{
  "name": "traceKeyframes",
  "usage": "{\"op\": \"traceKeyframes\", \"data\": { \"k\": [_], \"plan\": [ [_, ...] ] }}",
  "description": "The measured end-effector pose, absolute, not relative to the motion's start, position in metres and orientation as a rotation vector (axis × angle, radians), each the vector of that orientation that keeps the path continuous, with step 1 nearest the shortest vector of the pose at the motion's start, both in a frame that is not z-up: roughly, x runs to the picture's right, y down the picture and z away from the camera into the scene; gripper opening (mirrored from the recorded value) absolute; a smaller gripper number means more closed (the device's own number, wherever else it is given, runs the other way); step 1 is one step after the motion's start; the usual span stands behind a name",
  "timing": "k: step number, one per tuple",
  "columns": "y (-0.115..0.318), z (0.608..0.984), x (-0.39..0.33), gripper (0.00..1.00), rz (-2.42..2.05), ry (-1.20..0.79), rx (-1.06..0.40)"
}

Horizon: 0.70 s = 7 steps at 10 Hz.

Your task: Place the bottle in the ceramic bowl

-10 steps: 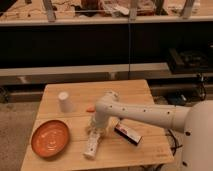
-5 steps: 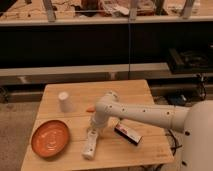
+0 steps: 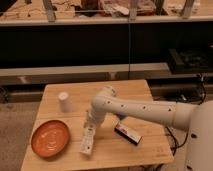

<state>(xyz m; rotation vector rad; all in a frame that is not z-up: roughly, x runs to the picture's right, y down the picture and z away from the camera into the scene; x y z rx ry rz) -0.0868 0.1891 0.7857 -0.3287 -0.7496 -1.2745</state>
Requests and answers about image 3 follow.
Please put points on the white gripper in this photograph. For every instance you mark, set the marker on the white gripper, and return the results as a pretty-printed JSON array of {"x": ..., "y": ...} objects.
[{"x": 93, "y": 119}]

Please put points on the white plastic bottle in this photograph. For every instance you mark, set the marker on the white plastic bottle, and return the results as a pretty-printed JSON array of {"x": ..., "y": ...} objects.
[{"x": 87, "y": 142}]

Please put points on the orange ceramic bowl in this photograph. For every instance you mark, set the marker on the orange ceramic bowl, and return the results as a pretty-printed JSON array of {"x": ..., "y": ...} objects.
[{"x": 50, "y": 138}]

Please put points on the white paper cup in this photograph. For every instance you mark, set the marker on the white paper cup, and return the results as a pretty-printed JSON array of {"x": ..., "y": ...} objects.
[{"x": 65, "y": 102}]

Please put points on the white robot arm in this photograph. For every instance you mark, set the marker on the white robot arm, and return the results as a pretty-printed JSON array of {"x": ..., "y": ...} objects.
[{"x": 196, "y": 120}]

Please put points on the black red white box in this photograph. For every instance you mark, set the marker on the black red white box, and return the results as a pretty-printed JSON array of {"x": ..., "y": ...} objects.
[{"x": 128, "y": 133}]

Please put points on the blue sponge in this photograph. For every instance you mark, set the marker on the blue sponge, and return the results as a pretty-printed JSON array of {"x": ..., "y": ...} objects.
[{"x": 121, "y": 117}]

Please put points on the long workbench with frame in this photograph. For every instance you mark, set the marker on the long workbench with frame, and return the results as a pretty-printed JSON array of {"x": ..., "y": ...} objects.
[{"x": 59, "y": 41}]

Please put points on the black equipment box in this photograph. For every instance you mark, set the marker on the black equipment box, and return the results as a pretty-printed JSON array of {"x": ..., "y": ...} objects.
[{"x": 190, "y": 61}]

